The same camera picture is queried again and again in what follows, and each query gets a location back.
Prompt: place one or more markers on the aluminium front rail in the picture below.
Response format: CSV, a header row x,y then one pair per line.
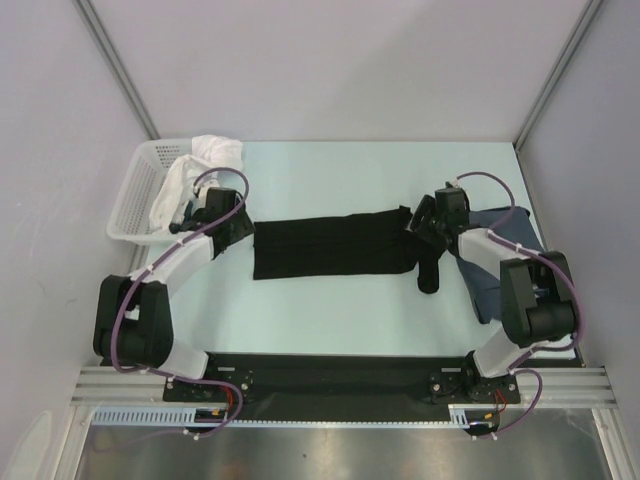
x,y
562,388

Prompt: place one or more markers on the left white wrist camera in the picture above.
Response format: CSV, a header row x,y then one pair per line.
x,y
200,190

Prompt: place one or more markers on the left aluminium frame post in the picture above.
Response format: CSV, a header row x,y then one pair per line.
x,y
109,52

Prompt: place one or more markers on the dark blue garment in basket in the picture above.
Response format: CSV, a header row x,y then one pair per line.
x,y
183,220

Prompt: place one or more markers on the white plastic basket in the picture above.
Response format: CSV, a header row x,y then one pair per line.
x,y
146,174

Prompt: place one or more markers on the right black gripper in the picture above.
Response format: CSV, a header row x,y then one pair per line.
x,y
427,207

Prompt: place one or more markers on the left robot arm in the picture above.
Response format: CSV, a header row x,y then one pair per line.
x,y
134,325

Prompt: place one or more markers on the aluminium frame post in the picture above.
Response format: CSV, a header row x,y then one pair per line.
x,y
568,52
109,52

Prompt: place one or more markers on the black tank top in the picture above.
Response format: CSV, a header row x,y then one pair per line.
x,y
358,244

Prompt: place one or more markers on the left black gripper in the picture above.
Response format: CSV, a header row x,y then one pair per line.
x,y
244,227

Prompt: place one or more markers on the white tank top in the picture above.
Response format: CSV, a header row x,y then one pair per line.
x,y
207,152

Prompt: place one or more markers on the blue tank top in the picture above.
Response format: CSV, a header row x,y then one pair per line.
x,y
484,288

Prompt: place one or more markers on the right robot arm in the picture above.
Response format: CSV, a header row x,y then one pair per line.
x,y
508,275

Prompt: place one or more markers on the right aluminium frame post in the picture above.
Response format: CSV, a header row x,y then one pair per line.
x,y
568,52

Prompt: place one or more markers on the slotted cable duct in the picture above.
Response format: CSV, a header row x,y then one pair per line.
x,y
192,417

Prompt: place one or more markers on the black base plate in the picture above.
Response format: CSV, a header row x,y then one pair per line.
x,y
342,389

